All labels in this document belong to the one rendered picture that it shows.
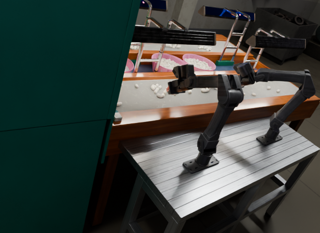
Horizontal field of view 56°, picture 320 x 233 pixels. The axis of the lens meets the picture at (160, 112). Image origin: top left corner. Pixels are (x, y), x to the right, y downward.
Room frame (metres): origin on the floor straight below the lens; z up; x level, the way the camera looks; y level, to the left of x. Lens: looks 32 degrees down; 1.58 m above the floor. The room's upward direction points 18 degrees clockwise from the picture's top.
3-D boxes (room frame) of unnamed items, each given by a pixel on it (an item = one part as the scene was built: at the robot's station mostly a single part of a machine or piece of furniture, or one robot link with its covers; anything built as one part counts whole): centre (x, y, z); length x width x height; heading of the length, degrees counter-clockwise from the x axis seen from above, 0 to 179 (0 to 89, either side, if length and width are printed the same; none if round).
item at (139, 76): (2.01, -0.18, 0.71); 1.81 x 0.05 x 0.11; 131
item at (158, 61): (1.70, 0.12, 0.90); 0.20 x 0.19 x 0.45; 131
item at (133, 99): (1.87, -0.30, 0.73); 1.81 x 0.30 x 0.02; 131
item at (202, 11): (2.69, -0.30, 1.08); 0.62 x 0.08 x 0.07; 131
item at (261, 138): (1.59, -0.68, 0.71); 0.20 x 0.07 x 0.08; 136
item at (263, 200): (1.34, -0.51, 0.31); 1.20 x 0.29 x 0.63; 136
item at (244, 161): (1.54, -0.29, 0.65); 1.20 x 0.90 x 0.04; 136
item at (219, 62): (2.64, -0.35, 0.90); 0.20 x 0.19 x 0.45; 131
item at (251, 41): (2.27, -0.66, 1.08); 0.62 x 0.08 x 0.07; 131
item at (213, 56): (2.25, 0.03, 0.71); 1.81 x 0.05 x 0.11; 131
